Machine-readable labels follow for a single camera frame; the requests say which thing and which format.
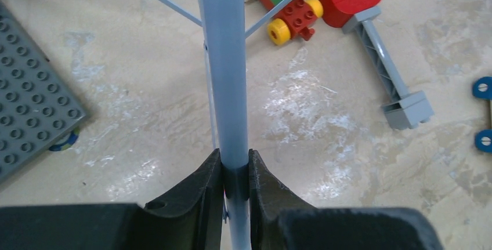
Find light blue music stand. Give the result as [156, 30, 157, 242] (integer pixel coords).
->
[0, 0, 327, 250]

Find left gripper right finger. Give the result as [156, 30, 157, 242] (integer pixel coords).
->
[248, 149, 443, 249]

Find red grey lego column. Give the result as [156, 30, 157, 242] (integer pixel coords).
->
[320, 0, 434, 130]

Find dark grey lego baseplate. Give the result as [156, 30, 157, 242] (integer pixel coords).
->
[1, 4, 88, 182]

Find green red lego vehicle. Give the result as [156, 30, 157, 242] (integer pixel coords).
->
[244, 0, 324, 46]

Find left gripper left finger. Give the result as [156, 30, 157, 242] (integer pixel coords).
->
[1, 150, 224, 249]

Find blue green floor sticker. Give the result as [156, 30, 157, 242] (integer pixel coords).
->
[48, 127, 80, 152]

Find white lego car blue wheels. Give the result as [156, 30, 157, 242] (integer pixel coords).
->
[472, 76, 492, 154]

